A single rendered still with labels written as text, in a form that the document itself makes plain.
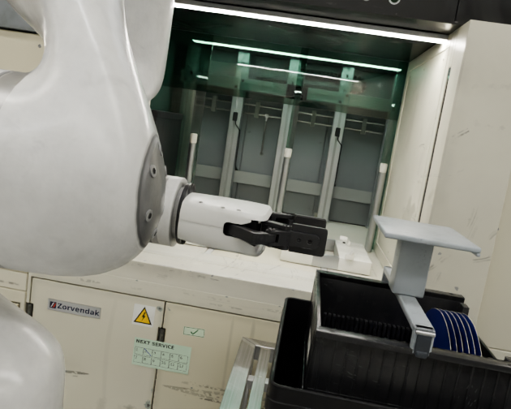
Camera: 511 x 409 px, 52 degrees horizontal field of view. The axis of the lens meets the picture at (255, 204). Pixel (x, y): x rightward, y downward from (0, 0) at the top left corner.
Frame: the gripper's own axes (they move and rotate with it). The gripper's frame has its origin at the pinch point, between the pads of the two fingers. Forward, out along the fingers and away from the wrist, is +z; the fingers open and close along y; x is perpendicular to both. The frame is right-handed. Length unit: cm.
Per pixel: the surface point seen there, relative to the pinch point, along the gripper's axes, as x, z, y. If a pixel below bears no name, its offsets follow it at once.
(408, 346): -7.2, 10.7, 11.2
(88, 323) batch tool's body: -34, -41, -39
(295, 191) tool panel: -9, -5, -127
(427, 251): 0.6, 13.0, 1.4
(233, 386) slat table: -29.5, -7.8, -17.0
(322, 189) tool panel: -6, 4, -123
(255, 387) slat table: -29.5, -4.3, -18.1
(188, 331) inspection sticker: -31, -20, -39
